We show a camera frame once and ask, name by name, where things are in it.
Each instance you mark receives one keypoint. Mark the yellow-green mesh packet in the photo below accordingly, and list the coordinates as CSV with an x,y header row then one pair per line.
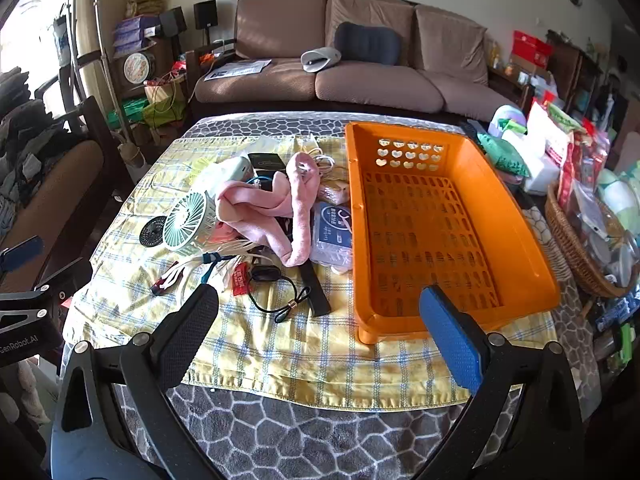
x,y
200,167

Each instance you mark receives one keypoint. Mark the wicker basket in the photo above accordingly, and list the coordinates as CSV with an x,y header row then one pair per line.
x,y
565,240

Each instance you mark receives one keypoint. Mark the black speaker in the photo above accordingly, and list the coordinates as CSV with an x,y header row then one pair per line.
x,y
205,15
172,21

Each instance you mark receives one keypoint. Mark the metal clothes rack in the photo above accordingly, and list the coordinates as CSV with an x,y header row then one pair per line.
x,y
102,50

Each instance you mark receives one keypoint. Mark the blue face mask pack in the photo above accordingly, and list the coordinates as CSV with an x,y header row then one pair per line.
x,y
332,230

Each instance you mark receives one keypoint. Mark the pink cloth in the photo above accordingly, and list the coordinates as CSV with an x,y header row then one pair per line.
x,y
300,195

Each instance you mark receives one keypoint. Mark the beige wrapped bundle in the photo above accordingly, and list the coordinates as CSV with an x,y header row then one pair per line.
x,y
334,192

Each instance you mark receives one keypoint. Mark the round white tin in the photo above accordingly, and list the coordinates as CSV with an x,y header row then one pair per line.
x,y
138,66

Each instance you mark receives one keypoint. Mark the black power bank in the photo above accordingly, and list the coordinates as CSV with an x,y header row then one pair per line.
x,y
267,161

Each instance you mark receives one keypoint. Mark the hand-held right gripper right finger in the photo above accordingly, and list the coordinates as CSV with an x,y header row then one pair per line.
x,y
450,340

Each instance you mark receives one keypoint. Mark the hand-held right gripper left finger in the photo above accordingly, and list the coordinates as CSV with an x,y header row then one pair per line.
x,y
190,330

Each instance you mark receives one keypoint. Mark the red box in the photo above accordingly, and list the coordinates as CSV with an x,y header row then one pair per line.
x,y
532,45

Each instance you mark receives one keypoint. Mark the grey neck massager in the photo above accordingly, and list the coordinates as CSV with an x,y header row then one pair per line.
x,y
320,57

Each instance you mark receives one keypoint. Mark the green handheld fan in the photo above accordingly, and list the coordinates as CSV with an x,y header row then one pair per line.
x,y
187,225

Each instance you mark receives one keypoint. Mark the black flat bar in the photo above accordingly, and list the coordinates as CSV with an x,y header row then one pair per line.
x,y
315,290

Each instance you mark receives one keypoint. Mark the yellow-green bag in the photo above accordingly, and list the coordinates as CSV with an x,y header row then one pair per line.
x,y
160,110

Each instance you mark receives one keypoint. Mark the yellow plaid cloth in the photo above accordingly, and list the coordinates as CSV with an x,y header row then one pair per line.
x,y
300,360

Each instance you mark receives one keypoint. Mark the stack of blue packs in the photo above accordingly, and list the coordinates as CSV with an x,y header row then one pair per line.
x,y
132,35

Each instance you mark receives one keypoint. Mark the black round grille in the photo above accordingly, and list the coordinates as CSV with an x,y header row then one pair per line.
x,y
151,231

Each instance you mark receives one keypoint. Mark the white tissue pack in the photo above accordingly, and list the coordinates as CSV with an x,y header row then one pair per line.
x,y
540,170

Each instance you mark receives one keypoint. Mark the papers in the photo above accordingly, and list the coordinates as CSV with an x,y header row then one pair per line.
x,y
237,69

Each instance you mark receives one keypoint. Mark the purple white container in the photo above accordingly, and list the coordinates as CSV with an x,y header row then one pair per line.
x,y
502,117

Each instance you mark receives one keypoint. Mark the yellow bags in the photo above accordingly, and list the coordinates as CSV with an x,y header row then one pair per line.
x,y
145,5

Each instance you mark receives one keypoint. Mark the orange plastic basket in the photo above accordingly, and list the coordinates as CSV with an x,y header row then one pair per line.
x,y
500,220

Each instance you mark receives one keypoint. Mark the dark blue cushion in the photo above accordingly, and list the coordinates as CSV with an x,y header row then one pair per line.
x,y
367,42

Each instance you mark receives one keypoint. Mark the brown sofa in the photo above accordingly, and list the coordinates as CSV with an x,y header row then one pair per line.
x,y
280,80

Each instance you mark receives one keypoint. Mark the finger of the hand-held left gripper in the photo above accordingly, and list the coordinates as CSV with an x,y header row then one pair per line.
x,y
22,253
70,280

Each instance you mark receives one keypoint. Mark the red blue clip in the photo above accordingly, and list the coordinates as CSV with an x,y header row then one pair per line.
x,y
159,288

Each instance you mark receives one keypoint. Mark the wooden cabinet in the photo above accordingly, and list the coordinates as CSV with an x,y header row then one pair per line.
x,y
565,65

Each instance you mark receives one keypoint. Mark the green patterned pouch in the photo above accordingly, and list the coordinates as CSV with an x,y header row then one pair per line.
x,y
505,155

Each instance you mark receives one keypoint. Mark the red small packet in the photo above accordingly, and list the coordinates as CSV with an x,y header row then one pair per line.
x,y
240,280

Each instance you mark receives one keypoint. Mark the white fringe bundle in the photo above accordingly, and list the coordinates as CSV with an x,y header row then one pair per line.
x,y
225,252

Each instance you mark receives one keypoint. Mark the wooden chair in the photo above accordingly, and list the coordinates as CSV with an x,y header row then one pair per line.
x,y
65,175

